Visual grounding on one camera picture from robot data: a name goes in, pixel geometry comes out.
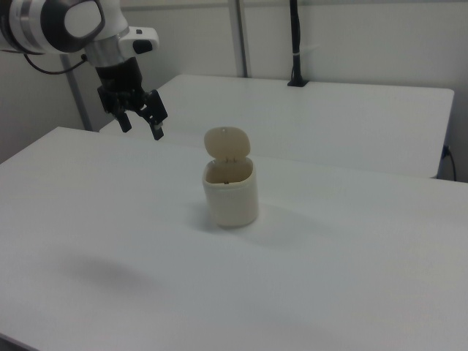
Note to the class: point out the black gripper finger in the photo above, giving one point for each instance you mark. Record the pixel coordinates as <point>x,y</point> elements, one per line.
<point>155,111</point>
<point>124,122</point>

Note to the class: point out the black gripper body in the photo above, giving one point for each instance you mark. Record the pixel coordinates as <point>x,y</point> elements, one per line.
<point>118,82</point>

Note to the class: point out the cream trash bin with lid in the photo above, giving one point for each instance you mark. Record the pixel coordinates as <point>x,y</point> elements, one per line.
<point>230,201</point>

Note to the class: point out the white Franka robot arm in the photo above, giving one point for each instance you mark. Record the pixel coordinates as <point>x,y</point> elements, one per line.
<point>40,22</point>

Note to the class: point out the white side table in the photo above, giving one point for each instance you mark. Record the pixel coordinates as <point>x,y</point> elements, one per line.
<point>329,120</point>

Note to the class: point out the grey metal wall post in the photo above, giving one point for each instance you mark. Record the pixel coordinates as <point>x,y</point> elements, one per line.
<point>77,98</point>
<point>239,36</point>

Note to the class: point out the black camera stand pole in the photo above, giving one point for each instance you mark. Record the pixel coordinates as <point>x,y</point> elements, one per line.
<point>297,44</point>

